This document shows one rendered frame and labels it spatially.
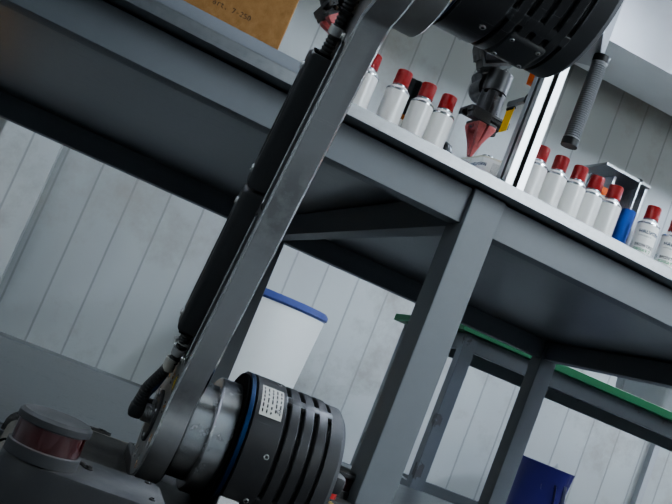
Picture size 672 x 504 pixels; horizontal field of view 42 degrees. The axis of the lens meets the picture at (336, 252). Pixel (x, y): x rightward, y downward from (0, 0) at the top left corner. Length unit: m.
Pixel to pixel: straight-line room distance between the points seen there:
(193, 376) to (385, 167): 0.55
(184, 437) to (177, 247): 4.09
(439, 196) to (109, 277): 3.75
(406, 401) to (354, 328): 3.87
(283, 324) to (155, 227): 1.10
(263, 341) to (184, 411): 3.36
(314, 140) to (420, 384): 0.63
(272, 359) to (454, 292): 2.99
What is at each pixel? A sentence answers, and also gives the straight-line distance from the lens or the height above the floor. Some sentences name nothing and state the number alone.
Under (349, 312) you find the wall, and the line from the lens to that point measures 5.23.
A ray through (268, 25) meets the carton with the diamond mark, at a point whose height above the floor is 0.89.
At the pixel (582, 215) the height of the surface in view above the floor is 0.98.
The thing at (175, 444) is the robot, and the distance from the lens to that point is 0.97.
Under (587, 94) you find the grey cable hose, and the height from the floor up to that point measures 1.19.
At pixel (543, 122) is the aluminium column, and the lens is 1.81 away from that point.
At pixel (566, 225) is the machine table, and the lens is 1.47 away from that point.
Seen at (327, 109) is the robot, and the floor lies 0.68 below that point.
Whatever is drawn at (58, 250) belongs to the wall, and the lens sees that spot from 5.02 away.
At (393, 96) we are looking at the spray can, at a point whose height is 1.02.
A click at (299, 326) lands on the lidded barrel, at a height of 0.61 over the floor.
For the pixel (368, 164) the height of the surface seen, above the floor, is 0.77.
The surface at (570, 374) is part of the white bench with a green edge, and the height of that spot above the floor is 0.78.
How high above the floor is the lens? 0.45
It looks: 7 degrees up
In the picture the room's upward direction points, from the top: 22 degrees clockwise
